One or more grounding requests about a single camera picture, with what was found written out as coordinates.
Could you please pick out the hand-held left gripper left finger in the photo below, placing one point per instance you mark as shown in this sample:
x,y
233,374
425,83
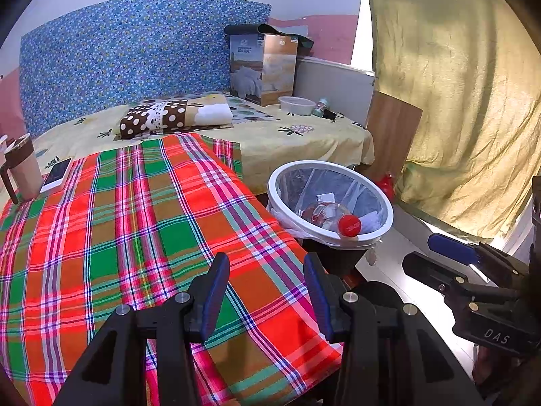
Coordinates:
x,y
213,287

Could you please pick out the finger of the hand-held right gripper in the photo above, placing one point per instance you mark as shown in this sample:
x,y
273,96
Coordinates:
x,y
452,247
427,268

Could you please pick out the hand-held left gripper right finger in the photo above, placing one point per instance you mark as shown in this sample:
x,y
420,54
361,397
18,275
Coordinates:
x,y
317,292

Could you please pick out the red capped plastic bottle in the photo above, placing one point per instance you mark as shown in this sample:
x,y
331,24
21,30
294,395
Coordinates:
x,y
348,224

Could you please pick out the white rimmed trash bin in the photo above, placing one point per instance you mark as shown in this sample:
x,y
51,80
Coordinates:
x,y
287,186

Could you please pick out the person's right hand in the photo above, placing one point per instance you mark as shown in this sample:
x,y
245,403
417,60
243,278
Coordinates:
x,y
492,368

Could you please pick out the red plastic item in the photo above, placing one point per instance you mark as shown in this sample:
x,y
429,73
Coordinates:
x,y
385,186

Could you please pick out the colourful plaid cloth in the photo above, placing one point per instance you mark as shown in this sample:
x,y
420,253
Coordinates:
x,y
126,241

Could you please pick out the wooden board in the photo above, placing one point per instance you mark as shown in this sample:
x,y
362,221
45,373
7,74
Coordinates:
x,y
393,135

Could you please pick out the yellow curtain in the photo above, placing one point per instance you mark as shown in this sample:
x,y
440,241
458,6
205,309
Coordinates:
x,y
456,93

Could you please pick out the yellow printed bedsheet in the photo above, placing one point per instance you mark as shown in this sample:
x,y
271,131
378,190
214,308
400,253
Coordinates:
x,y
262,135

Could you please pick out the small black object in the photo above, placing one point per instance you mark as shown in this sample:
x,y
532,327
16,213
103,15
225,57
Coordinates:
x,y
333,115

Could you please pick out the brown polka dot pillow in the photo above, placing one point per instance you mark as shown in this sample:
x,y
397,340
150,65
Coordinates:
x,y
156,118

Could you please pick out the small green bottle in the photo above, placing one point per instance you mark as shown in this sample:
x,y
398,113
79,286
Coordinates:
x,y
321,106

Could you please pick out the white plastic bowl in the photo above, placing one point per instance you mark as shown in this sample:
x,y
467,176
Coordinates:
x,y
296,105

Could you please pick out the white smartphone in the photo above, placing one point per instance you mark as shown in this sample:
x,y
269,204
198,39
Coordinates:
x,y
57,175

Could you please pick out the white board panel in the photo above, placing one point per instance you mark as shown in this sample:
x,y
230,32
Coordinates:
x,y
334,89

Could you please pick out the beige brown mug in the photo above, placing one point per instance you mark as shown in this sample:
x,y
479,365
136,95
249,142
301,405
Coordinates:
x,y
25,169

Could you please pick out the quilt packaging box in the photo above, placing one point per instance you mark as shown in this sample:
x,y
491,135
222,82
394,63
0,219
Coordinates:
x,y
274,72

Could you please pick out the blue floral headboard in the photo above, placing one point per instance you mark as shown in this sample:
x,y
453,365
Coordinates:
x,y
126,59

